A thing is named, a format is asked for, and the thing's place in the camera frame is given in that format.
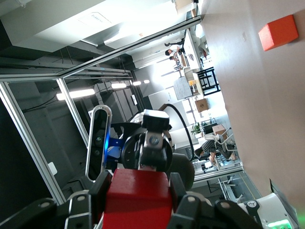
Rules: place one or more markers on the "person in white shirt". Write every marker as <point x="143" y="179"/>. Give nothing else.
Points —
<point x="174" y="49"/>

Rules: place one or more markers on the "whiteboard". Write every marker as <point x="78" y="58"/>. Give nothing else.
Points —
<point x="182" y="89"/>

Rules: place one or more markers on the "black metal rack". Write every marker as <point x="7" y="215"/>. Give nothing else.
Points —
<point x="202" y="75"/>

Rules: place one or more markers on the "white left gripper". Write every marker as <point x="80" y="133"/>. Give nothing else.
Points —
<point x="131" y="152"/>

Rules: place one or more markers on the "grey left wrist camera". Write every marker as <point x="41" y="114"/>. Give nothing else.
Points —
<point x="97" y="143"/>

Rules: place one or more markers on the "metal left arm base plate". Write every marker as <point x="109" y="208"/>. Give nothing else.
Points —
<point x="275" y="188"/>

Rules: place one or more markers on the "white office chair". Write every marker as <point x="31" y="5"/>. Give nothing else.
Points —
<point x="218" y="138"/>

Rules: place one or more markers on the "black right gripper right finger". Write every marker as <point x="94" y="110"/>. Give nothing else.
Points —
<point x="202" y="214"/>

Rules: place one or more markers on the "orange wooden block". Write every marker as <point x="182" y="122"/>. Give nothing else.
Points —
<point x="278" y="33"/>

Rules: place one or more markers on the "green potted plant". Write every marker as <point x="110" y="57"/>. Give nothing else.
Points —
<point x="196" y="128"/>

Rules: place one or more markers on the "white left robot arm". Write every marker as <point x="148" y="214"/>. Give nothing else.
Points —
<point x="262" y="210"/>

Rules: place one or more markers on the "aluminium frame post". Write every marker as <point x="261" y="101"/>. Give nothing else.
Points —
<point x="32" y="143"/>
<point x="74" y="111"/>

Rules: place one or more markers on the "red wooden block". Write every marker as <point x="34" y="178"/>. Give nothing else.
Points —
<point x="138" y="198"/>

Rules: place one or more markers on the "white desk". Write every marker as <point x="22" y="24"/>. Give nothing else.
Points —
<point x="191" y="50"/>

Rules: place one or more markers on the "dark ceiling beam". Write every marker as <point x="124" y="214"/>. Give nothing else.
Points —
<point x="131" y="47"/>

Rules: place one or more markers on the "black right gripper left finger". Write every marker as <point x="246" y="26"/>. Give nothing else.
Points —
<point x="47" y="214"/>

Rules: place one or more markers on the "person in striped shirt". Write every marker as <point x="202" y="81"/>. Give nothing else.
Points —
<point x="209" y="146"/>

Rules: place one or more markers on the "long ceiling light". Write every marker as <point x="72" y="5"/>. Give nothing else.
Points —
<point x="76" y="94"/>

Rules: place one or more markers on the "brown cardboard box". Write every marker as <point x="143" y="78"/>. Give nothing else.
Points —
<point x="202" y="105"/>
<point x="219" y="130"/>

